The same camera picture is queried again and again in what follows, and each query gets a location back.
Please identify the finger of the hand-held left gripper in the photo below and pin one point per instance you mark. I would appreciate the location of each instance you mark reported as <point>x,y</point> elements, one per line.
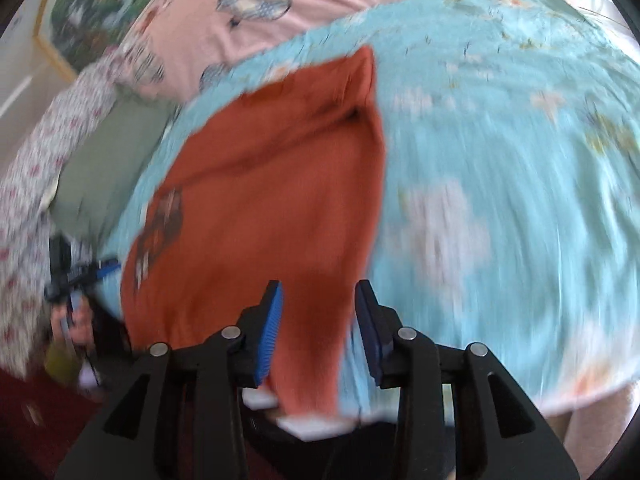
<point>102,270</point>

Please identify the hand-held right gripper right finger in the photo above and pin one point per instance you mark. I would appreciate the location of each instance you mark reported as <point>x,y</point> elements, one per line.
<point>369,332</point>

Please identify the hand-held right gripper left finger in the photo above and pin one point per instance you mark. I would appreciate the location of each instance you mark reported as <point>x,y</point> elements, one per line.
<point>270,332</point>

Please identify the rust orange small garment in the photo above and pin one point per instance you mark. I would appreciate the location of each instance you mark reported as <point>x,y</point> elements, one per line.
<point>280,200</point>

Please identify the person's left hand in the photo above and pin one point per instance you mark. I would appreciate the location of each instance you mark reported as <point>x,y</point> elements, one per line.
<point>75,322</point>

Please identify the green folded cloth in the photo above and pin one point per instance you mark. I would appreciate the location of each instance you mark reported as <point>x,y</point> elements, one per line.
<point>107,170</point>

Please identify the white floral cloth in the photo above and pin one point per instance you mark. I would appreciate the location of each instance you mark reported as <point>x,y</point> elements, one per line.
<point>40,175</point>

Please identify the dark red rug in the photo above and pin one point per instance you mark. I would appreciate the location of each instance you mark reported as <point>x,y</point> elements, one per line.
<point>35,420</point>

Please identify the light blue printed blanket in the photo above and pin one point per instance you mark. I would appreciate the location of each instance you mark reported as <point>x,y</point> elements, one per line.
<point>500,185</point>

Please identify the pink printed bed sheet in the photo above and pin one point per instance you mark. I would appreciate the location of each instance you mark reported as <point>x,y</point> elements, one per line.
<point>310,15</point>

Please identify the framed wall picture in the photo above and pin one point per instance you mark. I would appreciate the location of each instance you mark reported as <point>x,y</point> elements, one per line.
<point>82,15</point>

